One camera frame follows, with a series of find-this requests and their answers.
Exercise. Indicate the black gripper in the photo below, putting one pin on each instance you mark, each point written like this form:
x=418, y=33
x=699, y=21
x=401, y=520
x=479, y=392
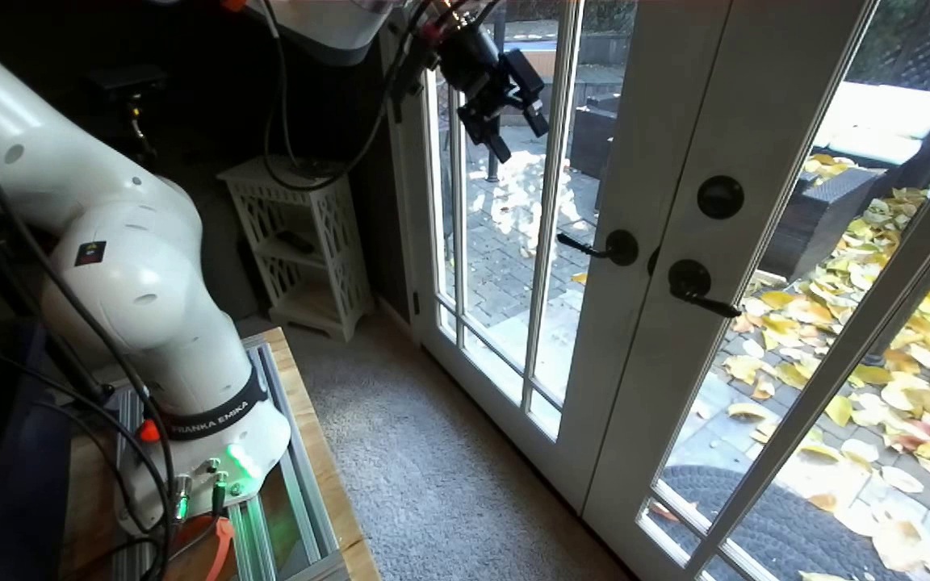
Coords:
x=471, y=62

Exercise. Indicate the black round deadbolt lock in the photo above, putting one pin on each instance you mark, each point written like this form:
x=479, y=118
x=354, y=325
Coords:
x=721, y=200

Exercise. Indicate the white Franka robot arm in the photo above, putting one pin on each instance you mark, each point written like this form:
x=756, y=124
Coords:
x=130, y=271

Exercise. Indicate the white glass door with lock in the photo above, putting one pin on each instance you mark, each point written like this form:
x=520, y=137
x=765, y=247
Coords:
x=777, y=66

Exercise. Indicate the dark outdoor planter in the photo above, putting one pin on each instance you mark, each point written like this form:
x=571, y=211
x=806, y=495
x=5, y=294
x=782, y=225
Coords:
x=596, y=139

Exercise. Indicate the white lattice shelf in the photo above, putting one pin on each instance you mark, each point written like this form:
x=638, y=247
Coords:
x=319, y=311

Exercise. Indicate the dark wicker outdoor box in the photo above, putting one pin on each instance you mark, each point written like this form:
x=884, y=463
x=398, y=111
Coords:
x=822, y=229

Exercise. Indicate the outdoor sofa with white cushion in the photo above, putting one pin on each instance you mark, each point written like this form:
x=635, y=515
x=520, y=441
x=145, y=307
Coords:
x=884, y=118

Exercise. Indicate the dark outdoor doormat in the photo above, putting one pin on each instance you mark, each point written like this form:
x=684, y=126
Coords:
x=797, y=537

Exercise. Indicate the dark blue bin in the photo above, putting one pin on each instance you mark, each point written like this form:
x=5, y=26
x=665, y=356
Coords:
x=0, y=463

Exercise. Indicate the aluminium frame rails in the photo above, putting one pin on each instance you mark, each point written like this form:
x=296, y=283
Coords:
x=309, y=504

